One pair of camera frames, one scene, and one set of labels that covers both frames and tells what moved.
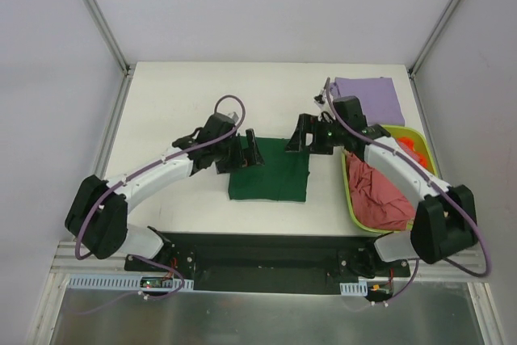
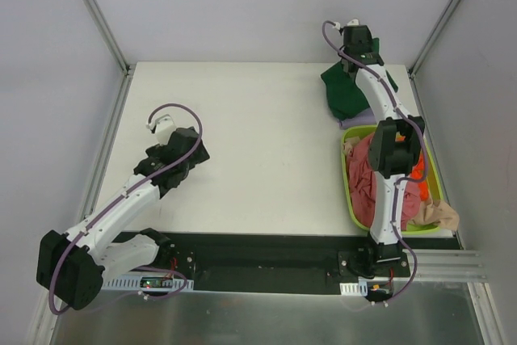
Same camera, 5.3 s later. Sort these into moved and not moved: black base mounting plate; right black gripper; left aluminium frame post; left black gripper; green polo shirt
Moved: green polo shirt; right black gripper; left black gripper
Not moved: black base mounting plate; left aluminium frame post
